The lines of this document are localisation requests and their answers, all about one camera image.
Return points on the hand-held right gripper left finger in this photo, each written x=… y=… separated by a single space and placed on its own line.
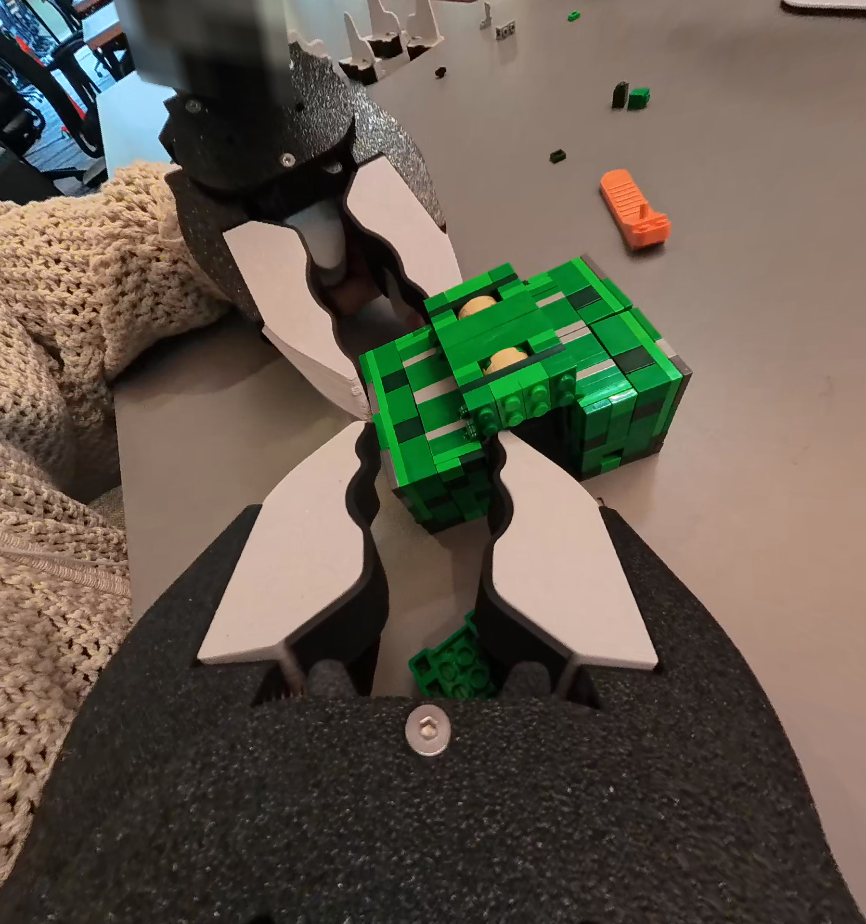
x=295 y=563

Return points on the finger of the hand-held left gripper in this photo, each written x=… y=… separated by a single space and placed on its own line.
x=404 y=224
x=281 y=296

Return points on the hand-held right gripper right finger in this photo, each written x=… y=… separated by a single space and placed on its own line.
x=570 y=577

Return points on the large green lego assembly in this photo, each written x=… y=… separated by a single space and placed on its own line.
x=534 y=390

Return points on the green lego base piece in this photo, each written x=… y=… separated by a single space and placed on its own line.
x=454 y=660

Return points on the thin grey lego piece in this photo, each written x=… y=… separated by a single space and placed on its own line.
x=485 y=14

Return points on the dark green lego slope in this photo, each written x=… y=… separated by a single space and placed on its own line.
x=620 y=95

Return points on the bright green lego brick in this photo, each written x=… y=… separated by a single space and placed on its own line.
x=638 y=99

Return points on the person's left hand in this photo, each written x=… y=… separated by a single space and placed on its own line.
x=353 y=292

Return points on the orange brick separator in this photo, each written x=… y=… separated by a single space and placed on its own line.
x=635 y=209

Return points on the black office chair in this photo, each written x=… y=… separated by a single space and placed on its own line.
x=14 y=94

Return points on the cream knit sweater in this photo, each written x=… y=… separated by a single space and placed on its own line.
x=28 y=613

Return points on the white flat pad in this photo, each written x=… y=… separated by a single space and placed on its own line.
x=837 y=4

